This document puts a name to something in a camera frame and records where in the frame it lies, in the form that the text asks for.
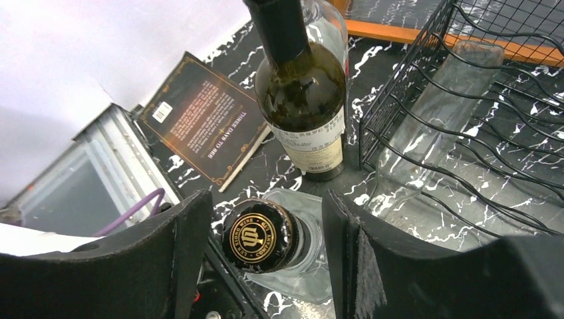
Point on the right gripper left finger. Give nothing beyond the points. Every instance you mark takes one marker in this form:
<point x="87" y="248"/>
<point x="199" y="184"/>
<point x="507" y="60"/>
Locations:
<point x="149" y="270"/>

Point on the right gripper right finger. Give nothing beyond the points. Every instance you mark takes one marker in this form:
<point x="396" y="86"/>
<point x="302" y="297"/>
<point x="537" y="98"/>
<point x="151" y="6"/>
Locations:
<point x="380" y="271"/>

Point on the clear whisky bottle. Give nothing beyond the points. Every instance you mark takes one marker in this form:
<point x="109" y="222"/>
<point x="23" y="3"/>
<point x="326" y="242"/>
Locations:
<point x="278" y="241"/>

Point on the dark green wine bottle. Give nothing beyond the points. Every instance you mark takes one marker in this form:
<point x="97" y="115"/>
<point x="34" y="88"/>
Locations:
<point x="301" y="90"/>

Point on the small clear bottle left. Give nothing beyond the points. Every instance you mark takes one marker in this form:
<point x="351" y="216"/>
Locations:
<point x="325" y="25"/>

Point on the dark book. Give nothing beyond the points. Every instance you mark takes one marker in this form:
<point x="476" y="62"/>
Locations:
<point x="207" y="119"/>

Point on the aluminium frame rail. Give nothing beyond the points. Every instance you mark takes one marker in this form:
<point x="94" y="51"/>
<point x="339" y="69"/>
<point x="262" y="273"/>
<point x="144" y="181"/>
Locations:
<point x="106" y="172"/>

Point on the black wire wine rack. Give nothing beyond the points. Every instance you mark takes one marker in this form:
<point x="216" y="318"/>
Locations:
<point x="503" y="174"/>

